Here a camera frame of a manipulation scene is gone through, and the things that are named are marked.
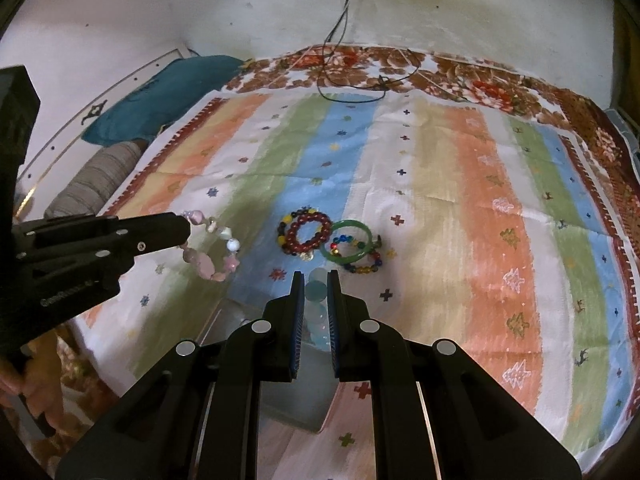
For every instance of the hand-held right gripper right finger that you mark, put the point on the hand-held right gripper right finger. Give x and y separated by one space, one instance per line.
332 320

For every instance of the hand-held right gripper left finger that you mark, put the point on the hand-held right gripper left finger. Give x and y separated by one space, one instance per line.
299 310

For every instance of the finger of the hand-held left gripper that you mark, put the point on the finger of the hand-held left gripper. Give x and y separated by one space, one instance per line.
80 262
150 230

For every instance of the clear plastic box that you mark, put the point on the clear plastic box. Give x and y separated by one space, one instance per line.
300 395

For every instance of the person's left hand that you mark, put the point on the person's left hand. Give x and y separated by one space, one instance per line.
47 390

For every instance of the white headboard panel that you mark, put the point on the white headboard panel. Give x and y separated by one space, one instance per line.
75 125

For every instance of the grey striped pillow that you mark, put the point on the grey striped pillow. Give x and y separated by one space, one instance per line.
95 180

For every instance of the green jade bangle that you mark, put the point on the green jade bangle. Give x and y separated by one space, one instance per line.
350 223

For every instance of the teal pillow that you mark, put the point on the teal pillow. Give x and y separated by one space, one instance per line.
160 95

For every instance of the striped pastel blanket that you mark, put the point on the striped pastel blanket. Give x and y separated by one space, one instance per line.
430 185

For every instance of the brown floral bedsheet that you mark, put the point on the brown floral bedsheet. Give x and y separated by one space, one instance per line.
350 57

